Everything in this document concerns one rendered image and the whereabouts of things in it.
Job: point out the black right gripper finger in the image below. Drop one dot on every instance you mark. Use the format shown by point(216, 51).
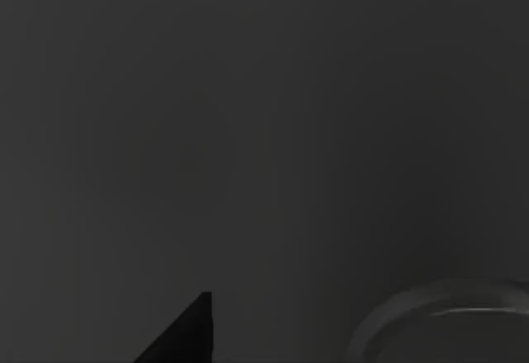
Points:
point(188, 336)

